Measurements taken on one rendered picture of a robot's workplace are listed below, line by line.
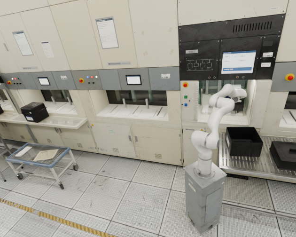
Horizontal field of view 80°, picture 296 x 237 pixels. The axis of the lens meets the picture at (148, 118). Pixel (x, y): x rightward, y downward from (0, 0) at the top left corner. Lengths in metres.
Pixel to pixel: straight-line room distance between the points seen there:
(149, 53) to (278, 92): 1.37
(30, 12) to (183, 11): 1.89
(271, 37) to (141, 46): 1.22
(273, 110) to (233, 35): 0.89
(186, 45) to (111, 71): 0.96
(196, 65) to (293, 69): 0.86
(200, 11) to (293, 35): 0.81
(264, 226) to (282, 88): 1.44
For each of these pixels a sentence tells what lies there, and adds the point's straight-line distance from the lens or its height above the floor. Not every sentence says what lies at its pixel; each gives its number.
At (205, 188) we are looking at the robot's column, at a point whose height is 0.72.
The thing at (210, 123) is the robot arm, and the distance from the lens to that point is 1.58.
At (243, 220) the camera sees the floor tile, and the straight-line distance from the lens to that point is 2.50.
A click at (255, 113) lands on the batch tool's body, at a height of 1.05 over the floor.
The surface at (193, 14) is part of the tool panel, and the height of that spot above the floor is 2.03.
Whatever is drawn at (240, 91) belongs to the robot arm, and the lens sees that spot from 2.05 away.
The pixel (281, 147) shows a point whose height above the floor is 0.86.
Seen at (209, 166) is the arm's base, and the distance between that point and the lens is 1.70.
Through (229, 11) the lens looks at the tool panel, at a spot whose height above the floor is 2.02.
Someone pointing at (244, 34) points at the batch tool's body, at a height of 1.83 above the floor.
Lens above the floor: 2.07
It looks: 29 degrees down
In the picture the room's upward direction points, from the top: 8 degrees counter-clockwise
